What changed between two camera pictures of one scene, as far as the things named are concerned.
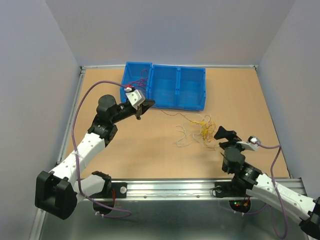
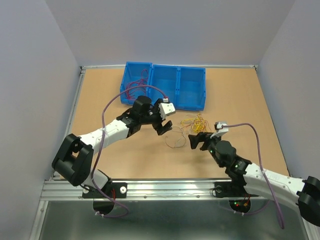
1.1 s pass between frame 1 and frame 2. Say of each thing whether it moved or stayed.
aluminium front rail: stayed
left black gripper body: moved
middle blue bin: stayed
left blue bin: stayed
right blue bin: stayed
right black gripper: moved
